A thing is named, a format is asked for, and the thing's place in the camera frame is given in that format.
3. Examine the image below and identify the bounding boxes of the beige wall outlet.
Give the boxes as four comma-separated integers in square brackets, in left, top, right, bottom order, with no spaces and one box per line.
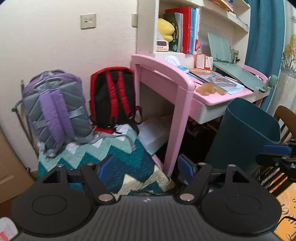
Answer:
[80,13,97,29]

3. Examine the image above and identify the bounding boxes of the white paper stack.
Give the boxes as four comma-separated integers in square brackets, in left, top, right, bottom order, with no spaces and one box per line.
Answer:
[137,115,174,156]

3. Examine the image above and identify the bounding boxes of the tan rubber figure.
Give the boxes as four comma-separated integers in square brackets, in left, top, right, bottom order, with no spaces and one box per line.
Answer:
[195,82,228,95]

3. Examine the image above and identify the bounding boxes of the row of blue books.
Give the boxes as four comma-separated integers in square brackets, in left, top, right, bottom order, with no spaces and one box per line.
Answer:
[191,8,201,55]

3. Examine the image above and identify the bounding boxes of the white digital timer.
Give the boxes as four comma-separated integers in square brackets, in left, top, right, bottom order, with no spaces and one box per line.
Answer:
[156,39,169,52]

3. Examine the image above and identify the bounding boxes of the white crumpled tissue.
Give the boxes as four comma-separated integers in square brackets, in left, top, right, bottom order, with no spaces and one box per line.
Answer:
[165,55,181,67]

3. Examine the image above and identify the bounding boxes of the white bookshelf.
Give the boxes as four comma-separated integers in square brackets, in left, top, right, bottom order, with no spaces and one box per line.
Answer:
[136,0,251,67]

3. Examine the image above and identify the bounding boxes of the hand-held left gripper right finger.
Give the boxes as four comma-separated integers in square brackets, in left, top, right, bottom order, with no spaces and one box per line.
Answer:
[176,154,251,205]

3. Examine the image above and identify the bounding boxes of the white red packet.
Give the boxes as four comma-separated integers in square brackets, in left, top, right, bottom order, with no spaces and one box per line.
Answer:
[0,217,19,241]

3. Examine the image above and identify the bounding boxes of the orange white box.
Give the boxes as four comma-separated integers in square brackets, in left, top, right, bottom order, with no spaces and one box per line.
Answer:
[195,54,214,70]

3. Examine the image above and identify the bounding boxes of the dark teal bin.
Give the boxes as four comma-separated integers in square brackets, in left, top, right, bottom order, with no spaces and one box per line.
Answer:
[205,98,282,173]

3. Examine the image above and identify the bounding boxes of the tree printed curtain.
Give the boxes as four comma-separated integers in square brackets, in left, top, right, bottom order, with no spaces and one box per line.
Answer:
[279,5,296,117]

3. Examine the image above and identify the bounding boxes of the yellow plush toy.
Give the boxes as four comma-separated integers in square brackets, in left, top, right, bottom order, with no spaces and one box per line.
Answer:
[158,18,176,43]

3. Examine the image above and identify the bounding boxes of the dark green book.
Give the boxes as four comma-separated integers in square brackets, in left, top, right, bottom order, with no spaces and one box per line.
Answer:
[163,13,184,53]

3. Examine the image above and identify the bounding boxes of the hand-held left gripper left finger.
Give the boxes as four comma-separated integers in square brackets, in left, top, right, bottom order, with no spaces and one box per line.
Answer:
[42,154,117,205]

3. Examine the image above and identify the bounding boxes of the colourful magazine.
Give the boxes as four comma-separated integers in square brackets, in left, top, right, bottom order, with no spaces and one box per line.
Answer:
[188,68,245,95]

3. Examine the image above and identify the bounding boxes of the orange lettered board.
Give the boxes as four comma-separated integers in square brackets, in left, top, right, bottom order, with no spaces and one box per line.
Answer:
[273,183,296,241]

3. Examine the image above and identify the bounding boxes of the green clamp knob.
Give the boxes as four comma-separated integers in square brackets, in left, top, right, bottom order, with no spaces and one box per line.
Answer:
[260,75,277,93]

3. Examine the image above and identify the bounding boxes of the purple grey backpack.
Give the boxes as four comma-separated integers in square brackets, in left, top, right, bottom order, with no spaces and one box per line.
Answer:
[11,70,137,158]

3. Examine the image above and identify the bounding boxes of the pink desk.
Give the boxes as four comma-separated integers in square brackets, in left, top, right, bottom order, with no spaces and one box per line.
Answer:
[131,54,270,178]

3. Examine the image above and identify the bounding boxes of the white desk drawer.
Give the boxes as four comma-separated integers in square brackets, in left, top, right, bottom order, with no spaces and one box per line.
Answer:
[198,91,263,125]

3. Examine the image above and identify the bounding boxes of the row of red books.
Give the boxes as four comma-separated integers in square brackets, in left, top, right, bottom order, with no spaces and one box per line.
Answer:
[165,6,192,54]

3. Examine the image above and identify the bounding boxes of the teal book stand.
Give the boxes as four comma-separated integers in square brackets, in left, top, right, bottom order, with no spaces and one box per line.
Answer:
[207,32,267,92]

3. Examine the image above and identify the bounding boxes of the brown wooden chair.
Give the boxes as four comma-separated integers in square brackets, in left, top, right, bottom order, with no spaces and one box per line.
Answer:
[274,105,296,144]

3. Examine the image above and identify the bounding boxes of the books on high shelf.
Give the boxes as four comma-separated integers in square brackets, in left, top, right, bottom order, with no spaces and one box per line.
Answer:
[209,0,235,12]

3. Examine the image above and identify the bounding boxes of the red black backpack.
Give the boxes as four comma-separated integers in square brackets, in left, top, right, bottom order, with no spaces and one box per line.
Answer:
[89,66,143,135]

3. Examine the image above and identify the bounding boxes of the blue curtain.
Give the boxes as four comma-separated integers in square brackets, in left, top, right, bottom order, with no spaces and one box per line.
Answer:
[244,0,285,112]

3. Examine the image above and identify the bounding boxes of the teal zigzag quilt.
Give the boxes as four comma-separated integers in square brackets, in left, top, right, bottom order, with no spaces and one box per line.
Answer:
[37,125,176,195]

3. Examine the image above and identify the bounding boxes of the brown wooden door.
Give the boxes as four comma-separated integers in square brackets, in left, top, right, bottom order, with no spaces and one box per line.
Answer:
[0,126,38,206]

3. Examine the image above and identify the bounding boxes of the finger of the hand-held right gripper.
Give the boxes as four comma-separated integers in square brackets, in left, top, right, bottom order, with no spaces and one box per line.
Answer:
[255,153,285,166]
[262,143,296,156]

